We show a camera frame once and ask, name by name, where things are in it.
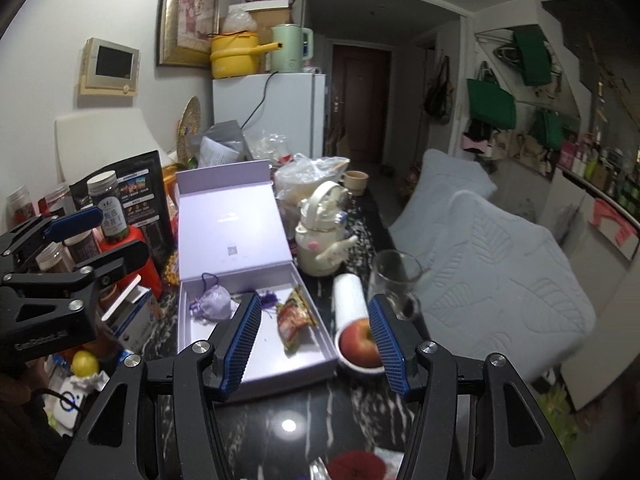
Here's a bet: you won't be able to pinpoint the red snack packet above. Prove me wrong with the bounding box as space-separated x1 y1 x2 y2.
276 285 318 356

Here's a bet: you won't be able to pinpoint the small metal bowl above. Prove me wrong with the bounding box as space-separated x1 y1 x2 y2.
333 326 388 376

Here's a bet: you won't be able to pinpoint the red apple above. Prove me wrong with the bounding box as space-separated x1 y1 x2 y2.
338 318 382 368

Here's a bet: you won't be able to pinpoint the yellow lemon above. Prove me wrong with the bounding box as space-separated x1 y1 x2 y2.
70 350 100 378

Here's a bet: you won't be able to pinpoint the blue white carton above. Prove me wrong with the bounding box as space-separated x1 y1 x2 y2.
101 275 163 354

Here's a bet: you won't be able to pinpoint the red canister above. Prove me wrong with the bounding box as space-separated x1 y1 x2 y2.
98 224 164 302

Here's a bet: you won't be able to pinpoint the clear glass mug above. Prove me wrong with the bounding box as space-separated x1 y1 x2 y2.
367 249 427 320

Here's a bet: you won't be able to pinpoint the lavender gift box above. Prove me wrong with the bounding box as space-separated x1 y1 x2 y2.
176 160 337 402

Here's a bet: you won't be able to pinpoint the white lid glass jar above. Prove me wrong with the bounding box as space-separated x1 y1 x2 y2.
87 170 129 242

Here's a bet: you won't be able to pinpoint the black printed box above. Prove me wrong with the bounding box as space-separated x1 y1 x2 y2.
70 151 174 268

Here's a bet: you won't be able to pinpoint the cream cartoon kettle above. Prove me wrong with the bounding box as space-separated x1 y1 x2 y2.
295 181 358 278

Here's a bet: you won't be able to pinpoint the green slippers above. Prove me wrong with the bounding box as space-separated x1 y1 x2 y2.
537 384 579 453

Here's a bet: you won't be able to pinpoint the clear plastic bag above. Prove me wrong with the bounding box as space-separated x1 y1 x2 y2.
273 154 350 206

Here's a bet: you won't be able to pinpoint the beige cup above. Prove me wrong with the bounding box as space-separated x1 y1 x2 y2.
342 170 369 196

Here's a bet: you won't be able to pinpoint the rear light blue cushion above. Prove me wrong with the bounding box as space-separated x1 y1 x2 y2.
402 148 497 214

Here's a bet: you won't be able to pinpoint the white cabinet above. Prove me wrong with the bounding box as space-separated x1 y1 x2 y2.
539 169 639 410

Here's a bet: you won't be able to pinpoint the white refrigerator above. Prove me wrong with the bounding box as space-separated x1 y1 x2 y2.
213 73 326 158

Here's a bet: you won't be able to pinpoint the black hanging handbag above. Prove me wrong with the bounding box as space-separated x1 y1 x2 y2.
422 55 454 125

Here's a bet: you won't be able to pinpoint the large green tote bag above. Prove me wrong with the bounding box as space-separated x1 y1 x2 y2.
466 62 516 130

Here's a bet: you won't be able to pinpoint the yellow enamel pot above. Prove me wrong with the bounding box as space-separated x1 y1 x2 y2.
209 32 283 79

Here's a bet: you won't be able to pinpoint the dark wooden door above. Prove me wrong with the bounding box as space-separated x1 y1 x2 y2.
326 44 392 166

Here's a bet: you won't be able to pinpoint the gold framed picture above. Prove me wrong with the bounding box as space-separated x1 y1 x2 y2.
156 0 219 70

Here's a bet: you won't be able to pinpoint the mint green electric kettle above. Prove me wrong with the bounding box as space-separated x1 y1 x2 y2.
271 24 314 73

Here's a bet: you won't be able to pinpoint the upper green tote bag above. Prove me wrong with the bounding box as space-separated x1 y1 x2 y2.
513 28 552 87

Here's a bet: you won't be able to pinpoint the wall intercom panel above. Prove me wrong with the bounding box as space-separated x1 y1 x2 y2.
78 37 140 98

